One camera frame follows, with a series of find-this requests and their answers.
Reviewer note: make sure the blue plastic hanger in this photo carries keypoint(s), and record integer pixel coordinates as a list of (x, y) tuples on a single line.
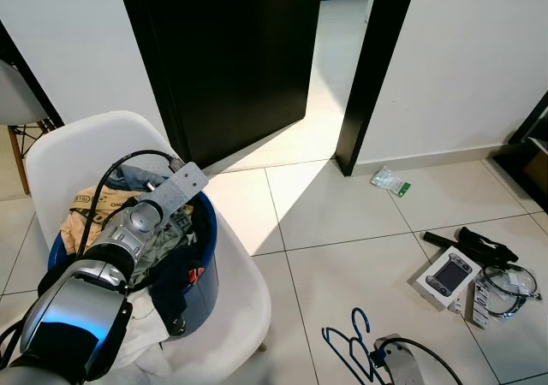
[(364, 312)]

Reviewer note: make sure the grey green garment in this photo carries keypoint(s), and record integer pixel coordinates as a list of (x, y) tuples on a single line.
[(167, 244)]

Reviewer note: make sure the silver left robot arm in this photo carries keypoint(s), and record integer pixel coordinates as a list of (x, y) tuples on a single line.
[(77, 308)]

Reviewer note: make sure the black low furniture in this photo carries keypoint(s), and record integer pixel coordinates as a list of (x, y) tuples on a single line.
[(527, 162)]

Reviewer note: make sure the white game console box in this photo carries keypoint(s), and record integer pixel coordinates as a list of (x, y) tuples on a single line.
[(449, 278)]

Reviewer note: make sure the white barcode tag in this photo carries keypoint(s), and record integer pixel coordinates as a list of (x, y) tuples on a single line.
[(479, 308)]

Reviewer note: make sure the small clear bag green label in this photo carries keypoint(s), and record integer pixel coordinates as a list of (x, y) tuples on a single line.
[(390, 181)]

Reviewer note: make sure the black door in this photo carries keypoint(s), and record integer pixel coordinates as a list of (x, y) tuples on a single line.
[(231, 60)]

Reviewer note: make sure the blue laundry basket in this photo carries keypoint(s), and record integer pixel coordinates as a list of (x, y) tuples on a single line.
[(205, 265)]

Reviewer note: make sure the blue grey garment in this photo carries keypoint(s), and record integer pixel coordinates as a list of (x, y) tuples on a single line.
[(137, 178)]

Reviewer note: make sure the white garment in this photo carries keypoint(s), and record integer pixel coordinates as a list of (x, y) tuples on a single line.
[(141, 334)]

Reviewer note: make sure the white shell chair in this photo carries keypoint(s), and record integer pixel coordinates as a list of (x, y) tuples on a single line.
[(94, 141)]

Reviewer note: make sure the tan printed garment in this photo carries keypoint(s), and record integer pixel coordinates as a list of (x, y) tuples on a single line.
[(90, 210)]

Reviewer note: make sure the white chair wooden legs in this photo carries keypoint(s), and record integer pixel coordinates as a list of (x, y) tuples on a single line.
[(17, 103)]

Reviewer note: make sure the black door frame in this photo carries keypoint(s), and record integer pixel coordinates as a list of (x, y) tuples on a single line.
[(377, 60), (34, 77)]

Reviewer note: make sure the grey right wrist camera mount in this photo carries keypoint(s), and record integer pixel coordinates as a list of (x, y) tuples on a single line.
[(398, 364)]

